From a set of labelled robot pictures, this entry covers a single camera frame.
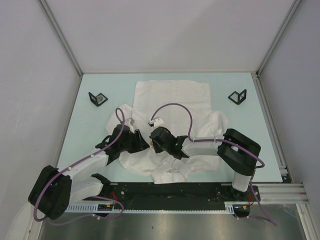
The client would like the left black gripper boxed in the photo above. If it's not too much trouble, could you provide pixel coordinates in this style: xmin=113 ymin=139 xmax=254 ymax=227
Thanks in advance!
xmin=119 ymin=129 xmax=149 ymax=154

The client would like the white button-up shirt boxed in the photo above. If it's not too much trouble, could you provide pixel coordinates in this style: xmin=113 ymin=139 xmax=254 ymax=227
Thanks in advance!
xmin=118 ymin=80 xmax=228 ymax=184

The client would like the round blue picture brooch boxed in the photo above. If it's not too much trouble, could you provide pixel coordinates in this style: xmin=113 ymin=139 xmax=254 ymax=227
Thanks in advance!
xmin=96 ymin=95 xmax=104 ymax=103

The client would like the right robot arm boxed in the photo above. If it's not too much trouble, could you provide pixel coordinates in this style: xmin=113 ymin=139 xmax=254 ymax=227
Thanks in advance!
xmin=149 ymin=126 xmax=265 ymax=201

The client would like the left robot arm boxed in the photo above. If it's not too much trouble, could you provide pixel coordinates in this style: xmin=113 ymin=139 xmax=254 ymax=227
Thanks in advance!
xmin=28 ymin=124 xmax=150 ymax=220

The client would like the left black display case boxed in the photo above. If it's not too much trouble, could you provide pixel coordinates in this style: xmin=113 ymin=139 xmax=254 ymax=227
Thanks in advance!
xmin=88 ymin=92 xmax=108 ymax=107

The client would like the black display case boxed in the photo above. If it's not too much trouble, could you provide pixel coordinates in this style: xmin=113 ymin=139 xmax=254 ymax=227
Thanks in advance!
xmin=228 ymin=89 xmax=247 ymax=105
xmin=88 ymin=92 xmax=108 ymax=107

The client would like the right black display case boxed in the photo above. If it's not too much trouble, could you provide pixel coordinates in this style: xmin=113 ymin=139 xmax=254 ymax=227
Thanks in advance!
xmin=228 ymin=89 xmax=247 ymax=105

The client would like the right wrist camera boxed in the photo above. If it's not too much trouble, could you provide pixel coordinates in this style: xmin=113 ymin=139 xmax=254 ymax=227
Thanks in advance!
xmin=148 ymin=117 xmax=164 ymax=128

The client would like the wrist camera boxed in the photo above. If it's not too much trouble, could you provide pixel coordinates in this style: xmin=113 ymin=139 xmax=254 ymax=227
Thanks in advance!
xmin=148 ymin=117 xmax=164 ymax=128
xmin=124 ymin=117 xmax=135 ymax=133

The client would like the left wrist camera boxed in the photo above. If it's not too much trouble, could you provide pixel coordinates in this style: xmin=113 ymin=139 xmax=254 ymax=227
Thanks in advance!
xmin=124 ymin=117 xmax=135 ymax=133

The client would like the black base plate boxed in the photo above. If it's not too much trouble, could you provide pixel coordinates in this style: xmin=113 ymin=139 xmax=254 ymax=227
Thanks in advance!
xmin=99 ymin=182 xmax=261 ymax=211

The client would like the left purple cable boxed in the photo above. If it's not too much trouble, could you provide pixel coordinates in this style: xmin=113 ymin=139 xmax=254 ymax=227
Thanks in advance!
xmin=33 ymin=107 xmax=127 ymax=222

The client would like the slotted cable duct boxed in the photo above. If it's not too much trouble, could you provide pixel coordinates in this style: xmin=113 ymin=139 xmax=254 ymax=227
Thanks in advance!
xmin=65 ymin=202 xmax=249 ymax=215

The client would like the right aluminium frame post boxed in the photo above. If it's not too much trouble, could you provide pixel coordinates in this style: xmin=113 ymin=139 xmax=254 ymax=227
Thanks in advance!
xmin=254 ymin=0 xmax=305 ymax=76

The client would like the aluminium frame post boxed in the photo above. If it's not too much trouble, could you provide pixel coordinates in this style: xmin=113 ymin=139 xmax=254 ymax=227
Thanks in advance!
xmin=254 ymin=0 xmax=305 ymax=76
xmin=37 ymin=0 xmax=84 ymax=77

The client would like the left aluminium frame post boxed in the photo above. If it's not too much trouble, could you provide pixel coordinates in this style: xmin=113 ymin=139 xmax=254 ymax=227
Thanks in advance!
xmin=37 ymin=0 xmax=84 ymax=77

